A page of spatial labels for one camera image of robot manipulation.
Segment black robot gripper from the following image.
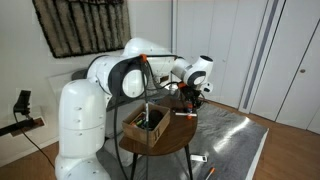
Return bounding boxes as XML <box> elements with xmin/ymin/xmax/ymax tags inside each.
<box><xmin>182</xmin><ymin>85</ymin><xmax>203</xmax><ymax>113</ymax></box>

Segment brown cardboard box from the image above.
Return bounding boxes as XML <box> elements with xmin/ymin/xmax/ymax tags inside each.
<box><xmin>121</xmin><ymin>102</ymin><xmax>172</xmax><ymax>149</ymax></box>

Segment slim pen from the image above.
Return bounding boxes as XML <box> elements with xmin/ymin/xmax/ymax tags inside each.
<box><xmin>174</xmin><ymin>112</ymin><xmax>198</xmax><ymax>118</ymax></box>

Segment dark wooden side table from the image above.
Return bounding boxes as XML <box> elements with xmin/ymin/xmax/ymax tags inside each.
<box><xmin>118</xmin><ymin>94</ymin><xmax>199</xmax><ymax>180</ymax></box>

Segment black bulky object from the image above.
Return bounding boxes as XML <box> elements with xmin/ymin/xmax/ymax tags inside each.
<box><xmin>146</xmin><ymin>109</ymin><xmax>165</xmax><ymax>131</ymax></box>

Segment plain white closet doors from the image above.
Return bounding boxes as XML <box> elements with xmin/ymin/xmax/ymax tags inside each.
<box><xmin>174</xmin><ymin>0</ymin><xmax>269</xmax><ymax>110</ymax></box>

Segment orange tipped white marker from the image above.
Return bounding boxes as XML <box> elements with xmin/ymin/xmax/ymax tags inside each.
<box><xmin>204</xmin><ymin>167</ymin><xmax>217</xmax><ymax>180</ymax></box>

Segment white closet doors with knobs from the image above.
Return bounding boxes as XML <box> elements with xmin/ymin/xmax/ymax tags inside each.
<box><xmin>249</xmin><ymin>0</ymin><xmax>320</xmax><ymax>135</ymax></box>

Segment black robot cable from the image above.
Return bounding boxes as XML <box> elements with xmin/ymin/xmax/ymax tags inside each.
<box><xmin>139</xmin><ymin>53</ymin><xmax>188</xmax><ymax>180</ymax></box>

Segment thick black hose cable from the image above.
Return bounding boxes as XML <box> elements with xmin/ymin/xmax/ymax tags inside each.
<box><xmin>112</xmin><ymin>94</ymin><xmax>130</xmax><ymax>180</ymax></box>

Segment shaggy wall rug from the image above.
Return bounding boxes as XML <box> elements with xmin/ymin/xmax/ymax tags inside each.
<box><xmin>31</xmin><ymin>0</ymin><xmax>132</xmax><ymax>60</ymax></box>

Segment thin black camera cable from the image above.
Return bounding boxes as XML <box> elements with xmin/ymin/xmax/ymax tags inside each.
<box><xmin>12</xmin><ymin>111</ymin><xmax>56</xmax><ymax>170</ymax></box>

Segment black camera on stand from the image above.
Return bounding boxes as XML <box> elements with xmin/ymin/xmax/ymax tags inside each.
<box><xmin>0</xmin><ymin>89</ymin><xmax>46</xmax><ymax>138</ymax></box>

